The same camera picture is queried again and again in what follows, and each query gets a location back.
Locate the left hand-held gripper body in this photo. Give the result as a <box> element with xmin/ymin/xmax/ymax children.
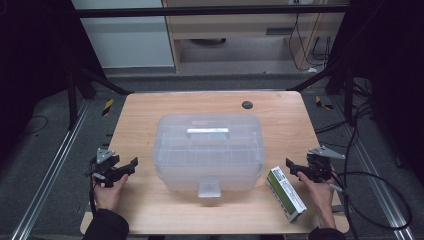
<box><xmin>87</xmin><ymin>148</ymin><xmax>123</xmax><ymax>188</ymax></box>

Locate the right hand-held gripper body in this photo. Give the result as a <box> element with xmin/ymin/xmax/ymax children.
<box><xmin>304</xmin><ymin>145</ymin><xmax>347</xmax><ymax>184</ymax></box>

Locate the green and white carton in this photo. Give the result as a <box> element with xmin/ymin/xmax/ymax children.
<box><xmin>265</xmin><ymin>165</ymin><xmax>308</xmax><ymax>223</ymax></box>

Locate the clear plastic storage box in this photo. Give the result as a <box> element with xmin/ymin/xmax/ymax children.
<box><xmin>152</xmin><ymin>113</ymin><xmax>266</xmax><ymax>199</ymax></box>

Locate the person's left hand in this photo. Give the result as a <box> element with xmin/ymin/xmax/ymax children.
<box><xmin>94</xmin><ymin>175</ymin><xmax>129</xmax><ymax>212</ymax></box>

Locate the person's right hand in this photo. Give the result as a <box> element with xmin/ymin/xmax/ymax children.
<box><xmin>297</xmin><ymin>172</ymin><xmax>335</xmax><ymax>218</ymax></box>

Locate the yellow and black tape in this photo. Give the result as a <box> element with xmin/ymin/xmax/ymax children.
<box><xmin>315</xmin><ymin>95</ymin><xmax>334</xmax><ymax>111</ymax></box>
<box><xmin>101</xmin><ymin>98</ymin><xmax>115</xmax><ymax>117</ymax></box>

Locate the black metal stand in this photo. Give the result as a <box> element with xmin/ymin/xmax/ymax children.
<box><xmin>287</xmin><ymin>59</ymin><xmax>356</xmax><ymax>128</ymax></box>
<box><xmin>64</xmin><ymin>63</ymin><xmax>134</xmax><ymax>131</ymax></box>

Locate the black curtain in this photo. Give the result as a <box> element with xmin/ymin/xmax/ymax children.
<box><xmin>0</xmin><ymin>0</ymin><xmax>101</xmax><ymax>161</ymax></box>
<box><xmin>328</xmin><ymin>0</ymin><xmax>424</xmax><ymax>184</ymax></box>

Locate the white cabinet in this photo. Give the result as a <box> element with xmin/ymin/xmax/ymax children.
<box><xmin>71</xmin><ymin>0</ymin><xmax>176</xmax><ymax>69</ymax></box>

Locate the wooden desk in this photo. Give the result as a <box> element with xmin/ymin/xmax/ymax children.
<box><xmin>162</xmin><ymin>0</ymin><xmax>349</xmax><ymax>73</ymax></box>

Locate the black horizontal bar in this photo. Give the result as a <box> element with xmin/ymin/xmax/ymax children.
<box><xmin>46</xmin><ymin>4</ymin><xmax>349</xmax><ymax>18</ymax></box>

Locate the left hand-held gripper cable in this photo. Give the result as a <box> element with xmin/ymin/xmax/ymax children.
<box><xmin>88</xmin><ymin>159</ymin><xmax>98</xmax><ymax>216</ymax></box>

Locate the hand-held gripper cable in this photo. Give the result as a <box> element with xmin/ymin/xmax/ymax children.
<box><xmin>88</xmin><ymin>159</ymin><xmax>98</xmax><ymax>216</ymax></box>
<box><xmin>329</xmin><ymin>181</ymin><xmax>361</xmax><ymax>240</ymax></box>

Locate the right hand-held gripper cable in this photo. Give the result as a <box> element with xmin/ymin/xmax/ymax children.
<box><xmin>329</xmin><ymin>181</ymin><xmax>361</xmax><ymax>240</ymax></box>

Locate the aluminium rail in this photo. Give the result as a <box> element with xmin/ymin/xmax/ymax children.
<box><xmin>333</xmin><ymin>96</ymin><xmax>416</xmax><ymax>240</ymax></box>
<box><xmin>9</xmin><ymin>99</ymin><xmax>91</xmax><ymax>240</ymax></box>

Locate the thin black cable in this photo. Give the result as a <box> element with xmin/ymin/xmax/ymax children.
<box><xmin>19</xmin><ymin>114</ymin><xmax>49</xmax><ymax>138</ymax></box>

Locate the black looped cable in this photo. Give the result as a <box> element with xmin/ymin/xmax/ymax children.
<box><xmin>333</xmin><ymin>171</ymin><xmax>413</xmax><ymax>232</ymax></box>

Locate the bundle of black cables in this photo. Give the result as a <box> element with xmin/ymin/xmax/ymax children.
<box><xmin>288</xmin><ymin>13</ymin><xmax>331</xmax><ymax>72</ymax></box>

